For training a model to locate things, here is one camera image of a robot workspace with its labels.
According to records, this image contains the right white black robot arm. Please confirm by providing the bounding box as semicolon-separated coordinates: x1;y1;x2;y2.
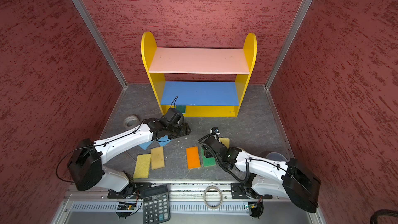
198;133;321;213

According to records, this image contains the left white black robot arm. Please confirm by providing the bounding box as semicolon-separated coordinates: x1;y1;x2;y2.
67;108;191;199

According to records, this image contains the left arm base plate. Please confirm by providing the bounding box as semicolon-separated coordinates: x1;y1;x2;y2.
107;183;152;199

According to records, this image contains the black cable loop corner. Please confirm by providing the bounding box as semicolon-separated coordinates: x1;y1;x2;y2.
370;209;398;224

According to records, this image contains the tan yellow sponge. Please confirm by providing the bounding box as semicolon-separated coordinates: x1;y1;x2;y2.
151;147;165;170

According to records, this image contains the yellow sponge right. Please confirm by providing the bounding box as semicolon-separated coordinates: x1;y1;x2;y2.
219;138;230;148

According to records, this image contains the orange sponge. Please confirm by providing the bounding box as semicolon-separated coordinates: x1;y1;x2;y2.
186;146;201;170

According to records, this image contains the clear tape roll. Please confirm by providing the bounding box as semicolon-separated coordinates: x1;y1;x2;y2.
123;115;141;130

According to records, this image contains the small circuit board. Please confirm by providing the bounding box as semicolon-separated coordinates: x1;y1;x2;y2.
247;202;264;213
117;202;136;211

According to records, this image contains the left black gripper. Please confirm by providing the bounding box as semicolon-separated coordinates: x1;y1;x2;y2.
166;122;192;139

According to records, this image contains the right small circuit board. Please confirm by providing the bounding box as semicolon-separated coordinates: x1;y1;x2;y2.
247;202;264;213

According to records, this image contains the yellow pink blue shelf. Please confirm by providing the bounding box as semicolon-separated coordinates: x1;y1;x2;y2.
141;32;258;118

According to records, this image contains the blue sponge far left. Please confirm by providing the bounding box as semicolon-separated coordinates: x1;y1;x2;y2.
139;141;153;150

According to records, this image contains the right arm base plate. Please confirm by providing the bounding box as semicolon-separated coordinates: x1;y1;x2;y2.
231;183;273;200

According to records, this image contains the blue sponge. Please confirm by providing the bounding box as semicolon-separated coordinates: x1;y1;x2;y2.
157;136;172;147
139;141;153;150

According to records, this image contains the left small circuit board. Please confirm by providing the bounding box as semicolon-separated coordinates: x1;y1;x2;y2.
117;202;136;211

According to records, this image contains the clear tape ring front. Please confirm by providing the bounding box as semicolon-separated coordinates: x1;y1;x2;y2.
203;185;224;210

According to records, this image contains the bright green sponge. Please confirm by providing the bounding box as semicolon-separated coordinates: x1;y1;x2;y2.
201;148;216;167

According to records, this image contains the dark green scouring sponge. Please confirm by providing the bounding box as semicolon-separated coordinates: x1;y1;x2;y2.
175;105;186;114

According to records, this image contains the yellow sponge left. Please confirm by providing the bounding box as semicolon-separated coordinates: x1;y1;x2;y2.
133;154;151;179

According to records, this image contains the blue sponge centre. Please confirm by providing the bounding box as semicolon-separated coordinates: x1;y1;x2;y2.
157;136;172;147

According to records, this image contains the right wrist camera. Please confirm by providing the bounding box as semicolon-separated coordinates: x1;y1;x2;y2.
211;127;220;135

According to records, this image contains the black desk calculator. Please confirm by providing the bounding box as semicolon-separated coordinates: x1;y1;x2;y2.
142;185;171;224

